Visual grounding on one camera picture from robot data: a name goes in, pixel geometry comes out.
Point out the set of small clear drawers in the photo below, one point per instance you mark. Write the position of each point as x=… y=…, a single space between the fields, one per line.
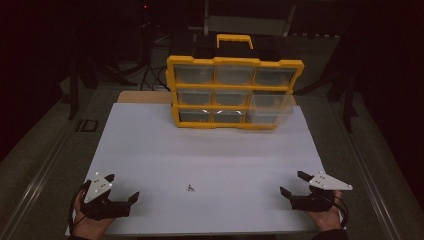
x=195 y=74

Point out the yellow and black organizer cabinet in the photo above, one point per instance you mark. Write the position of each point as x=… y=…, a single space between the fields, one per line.
x=213 y=61

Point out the person's right hand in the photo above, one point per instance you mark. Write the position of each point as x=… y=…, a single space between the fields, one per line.
x=328 y=220

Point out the small metal screw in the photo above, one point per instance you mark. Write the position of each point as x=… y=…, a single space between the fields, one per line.
x=190 y=188

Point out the black tripod stand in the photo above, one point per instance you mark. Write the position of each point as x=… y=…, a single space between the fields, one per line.
x=348 y=100
x=74 y=86

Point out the white table board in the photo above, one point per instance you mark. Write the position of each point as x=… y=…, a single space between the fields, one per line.
x=206 y=160

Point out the person's left hand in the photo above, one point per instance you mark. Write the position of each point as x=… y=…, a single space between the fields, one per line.
x=87 y=226

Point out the metal floor rail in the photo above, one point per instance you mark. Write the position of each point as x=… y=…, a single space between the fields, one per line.
x=36 y=186
x=370 y=173

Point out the large clear plastic drawer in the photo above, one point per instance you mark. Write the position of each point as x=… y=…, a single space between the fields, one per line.
x=270 y=106

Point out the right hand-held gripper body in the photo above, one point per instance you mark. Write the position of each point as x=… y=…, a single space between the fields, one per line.
x=313 y=202

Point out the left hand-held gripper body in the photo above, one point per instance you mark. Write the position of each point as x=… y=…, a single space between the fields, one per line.
x=100 y=208

